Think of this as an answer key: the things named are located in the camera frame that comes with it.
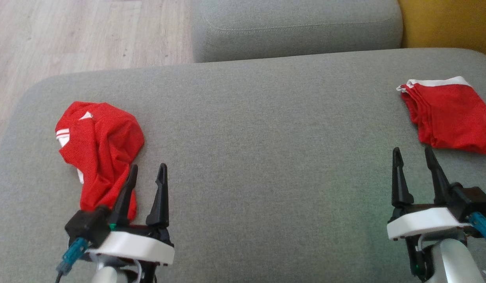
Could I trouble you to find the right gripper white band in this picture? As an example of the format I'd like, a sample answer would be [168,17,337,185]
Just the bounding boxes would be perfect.
[387,146,473,241]

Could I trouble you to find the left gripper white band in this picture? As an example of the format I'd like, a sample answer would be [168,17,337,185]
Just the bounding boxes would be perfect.
[86,163,175,266]

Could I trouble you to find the red jersey with black print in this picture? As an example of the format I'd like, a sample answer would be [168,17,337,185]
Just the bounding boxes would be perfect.
[55,101,145,222]

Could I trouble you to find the red shorts with white trim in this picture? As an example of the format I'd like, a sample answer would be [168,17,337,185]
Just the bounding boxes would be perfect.
[396,76,486,154]

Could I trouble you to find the grey sofa seat cushion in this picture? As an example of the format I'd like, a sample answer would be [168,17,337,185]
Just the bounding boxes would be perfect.
[0,48,486,283]

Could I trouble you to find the yellow cushion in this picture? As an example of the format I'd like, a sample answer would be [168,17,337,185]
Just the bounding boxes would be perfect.
[398,0,486,59]

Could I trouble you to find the grey sofa back cushion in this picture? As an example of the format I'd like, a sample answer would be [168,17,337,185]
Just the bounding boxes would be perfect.
[192,0,403,63]

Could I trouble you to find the right cable with blue connector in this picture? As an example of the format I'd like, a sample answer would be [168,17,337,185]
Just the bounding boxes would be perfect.
[465,211,486,246]

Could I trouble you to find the cable with blue connector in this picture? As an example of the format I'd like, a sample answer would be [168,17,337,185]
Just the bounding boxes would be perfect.
[55,237,89,283]
[465,211,486,246]

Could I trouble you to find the left cable with blue connector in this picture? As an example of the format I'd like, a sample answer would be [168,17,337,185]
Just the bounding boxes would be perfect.
[55,237,89,283]

